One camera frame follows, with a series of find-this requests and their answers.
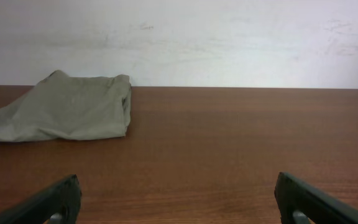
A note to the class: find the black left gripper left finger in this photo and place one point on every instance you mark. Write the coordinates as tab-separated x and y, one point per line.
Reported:
58	203

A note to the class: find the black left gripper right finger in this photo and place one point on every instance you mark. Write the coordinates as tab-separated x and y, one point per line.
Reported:
299	202

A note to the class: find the folded khaki shorts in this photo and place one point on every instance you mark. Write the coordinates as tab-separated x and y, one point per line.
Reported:
73	108

